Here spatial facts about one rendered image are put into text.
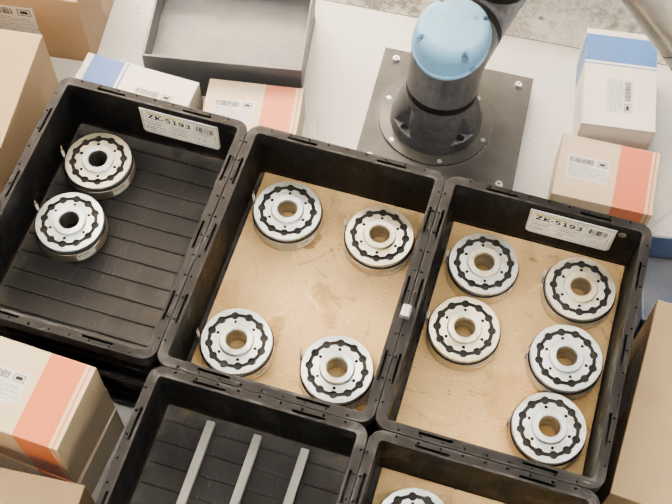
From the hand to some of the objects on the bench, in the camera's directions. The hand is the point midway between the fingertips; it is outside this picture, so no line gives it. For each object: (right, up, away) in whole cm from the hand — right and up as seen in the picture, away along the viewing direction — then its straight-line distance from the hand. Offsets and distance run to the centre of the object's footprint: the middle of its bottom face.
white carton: (-100, +5, +9) cm, 101 cm away
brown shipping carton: (-122, +28, +21) cm, 127 cm away
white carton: (-19, +8, +11) cm, 23 cm away
